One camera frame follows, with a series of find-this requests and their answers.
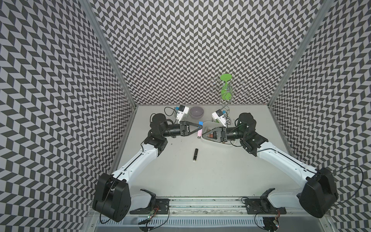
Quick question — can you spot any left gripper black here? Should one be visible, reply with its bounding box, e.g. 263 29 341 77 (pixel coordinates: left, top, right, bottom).
161 120 202 137

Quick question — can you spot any white storage box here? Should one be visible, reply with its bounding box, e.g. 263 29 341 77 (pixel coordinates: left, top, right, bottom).
201 121 240 145

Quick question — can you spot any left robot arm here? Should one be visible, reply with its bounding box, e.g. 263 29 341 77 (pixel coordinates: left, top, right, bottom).
92 113 203 222

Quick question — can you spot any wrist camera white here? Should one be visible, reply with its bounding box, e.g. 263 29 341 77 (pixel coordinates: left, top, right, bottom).
212 109 228 127
175 105 189 122

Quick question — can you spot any purple bowl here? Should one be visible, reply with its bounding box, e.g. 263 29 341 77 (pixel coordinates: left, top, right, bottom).
189 106 204 119

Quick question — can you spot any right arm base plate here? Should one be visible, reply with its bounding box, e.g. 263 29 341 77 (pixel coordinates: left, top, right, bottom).
241 198 287 215

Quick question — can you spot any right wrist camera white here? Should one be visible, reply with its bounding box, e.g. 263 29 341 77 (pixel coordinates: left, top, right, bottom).
212 109 228 127

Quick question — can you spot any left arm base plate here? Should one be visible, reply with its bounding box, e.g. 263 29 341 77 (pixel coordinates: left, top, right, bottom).
129 198 170 215

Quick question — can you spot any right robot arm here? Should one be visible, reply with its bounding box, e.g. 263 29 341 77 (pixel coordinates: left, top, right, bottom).
202 113 339 218

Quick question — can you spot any aluminium front rail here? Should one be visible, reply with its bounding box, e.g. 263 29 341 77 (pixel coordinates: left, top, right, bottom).
92 194 309 222

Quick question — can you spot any black lipstick long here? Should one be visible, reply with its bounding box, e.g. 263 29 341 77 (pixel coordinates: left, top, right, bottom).
193 148 199 161

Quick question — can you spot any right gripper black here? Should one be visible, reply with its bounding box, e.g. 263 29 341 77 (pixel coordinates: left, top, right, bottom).
202 127 246 144

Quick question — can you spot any chrome jewelry stand green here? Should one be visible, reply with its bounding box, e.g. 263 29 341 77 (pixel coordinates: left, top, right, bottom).
211 73 245 118

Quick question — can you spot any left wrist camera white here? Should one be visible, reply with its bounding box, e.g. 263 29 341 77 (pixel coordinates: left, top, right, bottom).
175 105 189 122

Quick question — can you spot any blue pink lipstick tube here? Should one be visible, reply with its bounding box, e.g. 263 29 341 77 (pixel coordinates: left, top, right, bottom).
197 121 203 139

